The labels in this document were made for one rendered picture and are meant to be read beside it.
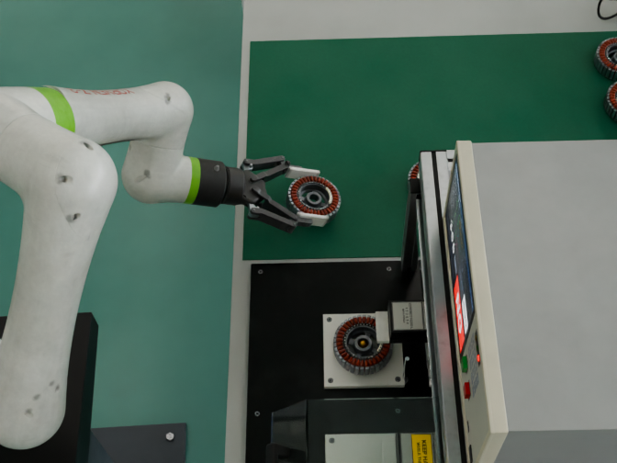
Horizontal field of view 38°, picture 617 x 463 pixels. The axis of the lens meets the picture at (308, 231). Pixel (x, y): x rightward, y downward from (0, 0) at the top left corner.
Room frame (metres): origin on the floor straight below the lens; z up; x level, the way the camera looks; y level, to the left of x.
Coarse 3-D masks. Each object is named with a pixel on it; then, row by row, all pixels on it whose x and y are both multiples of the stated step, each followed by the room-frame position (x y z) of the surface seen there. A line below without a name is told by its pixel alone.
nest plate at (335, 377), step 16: (336, 320) 0.77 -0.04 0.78; (352, 352) 0.70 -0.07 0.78; (400, 352) 0.69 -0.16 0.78; (336, 368) 0.66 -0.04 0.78; (384, 368) 0.66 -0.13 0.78; (400, 368) 0.66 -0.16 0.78; (336, 384) 0.63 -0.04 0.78; (352, 384) 0.63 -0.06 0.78; (368, 384) 0.63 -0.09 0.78; (384, 384) 0.63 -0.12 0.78; (400, 384) 0.63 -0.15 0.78
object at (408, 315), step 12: (396, 300) 0.73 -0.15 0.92; (408, 300) 0.73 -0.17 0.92; (420, 300) 0.73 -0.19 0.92; (384, 312) 0.73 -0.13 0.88; (396, 312) 0.71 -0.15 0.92; (408, 312) 0.70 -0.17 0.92; (420, 312) 0.70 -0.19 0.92; (384, 324) 0.70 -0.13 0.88; (396, 324) 0.68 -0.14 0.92; (408, 324) 0.68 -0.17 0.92; (420, 324) 0.68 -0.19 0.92; (384, 336) 0.68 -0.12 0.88; (396, 336) 0.67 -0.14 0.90; (408, 336) 0.67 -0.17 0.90; (420, 336) 0.67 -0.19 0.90
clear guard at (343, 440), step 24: (288, 408) 0.50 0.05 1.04; (312, 408) 0.48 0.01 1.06; (336, 408) 0.48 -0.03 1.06; (360, 408) 0.48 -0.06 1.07; (384, 408) 0.48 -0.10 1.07; (408, 408) 0.47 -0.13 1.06; (432, 408) 0.47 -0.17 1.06; (288, 432) 0.46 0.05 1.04; (312, 432) 0.45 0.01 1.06; (336, 432) 0.44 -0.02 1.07; (360, 432) 0.44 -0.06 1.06; (384, 432) 0.44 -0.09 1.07; (408, 432) 0.44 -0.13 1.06; (432, 432) 0.44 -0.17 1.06; (312, 456) 0.41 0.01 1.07; (336, 456) 0.41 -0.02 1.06; (360, 456) 0.41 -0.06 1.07; (384, 456) 0.40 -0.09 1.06; (408, 456) 0.40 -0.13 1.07
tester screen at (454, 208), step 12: (456, 168) 0.75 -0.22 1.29; (456, 180) 0.74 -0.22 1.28; (456, 192) 0.73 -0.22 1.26; (456, 204) 0.71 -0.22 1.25; (456, 216) 0.70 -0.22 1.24; (456, 228) 0.69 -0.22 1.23; (456, 240) 0.67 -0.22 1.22; (456, 252) 0.66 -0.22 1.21; (456, 264) 0.65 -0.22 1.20; (456, 276) 0.63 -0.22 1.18; (468, 276) 0.58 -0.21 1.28; (468, 288) 0.56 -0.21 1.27; (468, 300) 0.55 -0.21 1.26; (468, 312) 0.54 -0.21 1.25; (468, 324) 0.52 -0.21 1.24
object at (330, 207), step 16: (304, 176) 1.09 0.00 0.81; (320, 176) 1.09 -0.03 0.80; (288, 192) 1.04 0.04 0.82; (304, 192) 1.06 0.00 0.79; (320, 192) 1.06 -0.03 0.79; (336, 192) 1.05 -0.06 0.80; (288, 208) 1.02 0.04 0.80; (304, 208) 1.00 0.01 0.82; (320, 208) 1.01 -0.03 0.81; (336, 208) 1.01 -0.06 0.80
